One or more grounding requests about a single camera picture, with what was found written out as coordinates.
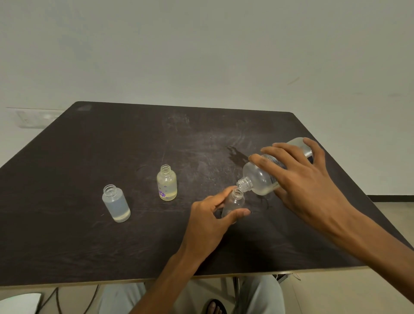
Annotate person's left hand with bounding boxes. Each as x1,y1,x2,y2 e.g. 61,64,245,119
180,186,251,260

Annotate person's right hand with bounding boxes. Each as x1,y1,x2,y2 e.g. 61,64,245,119
248,137,354,234

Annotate small clear plastic bottle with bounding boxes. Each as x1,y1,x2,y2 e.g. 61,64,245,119
221,188,246,224

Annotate large frosted plastic bottle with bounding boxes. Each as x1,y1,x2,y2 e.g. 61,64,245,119
236,137,314,196

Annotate person's left forearm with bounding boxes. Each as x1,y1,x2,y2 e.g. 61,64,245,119
129,247,202,314

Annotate person's right forearm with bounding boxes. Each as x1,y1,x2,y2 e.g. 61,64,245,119
333,205,414,305

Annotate yellowish bottle with purple flower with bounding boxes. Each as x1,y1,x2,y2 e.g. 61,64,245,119
157,165,178,201

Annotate person's grey trousers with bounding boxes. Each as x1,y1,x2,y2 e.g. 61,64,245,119
97,276,287,314

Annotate black sandal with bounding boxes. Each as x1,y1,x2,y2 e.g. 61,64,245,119
204,298,228,314

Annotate small frosted plastic bottle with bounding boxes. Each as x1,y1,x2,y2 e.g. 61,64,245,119
102,184,131,223

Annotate white rounded object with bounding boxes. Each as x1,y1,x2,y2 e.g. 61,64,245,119
0,293,43,314

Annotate dark cable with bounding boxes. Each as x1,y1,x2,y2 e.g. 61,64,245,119
35,285,99,314

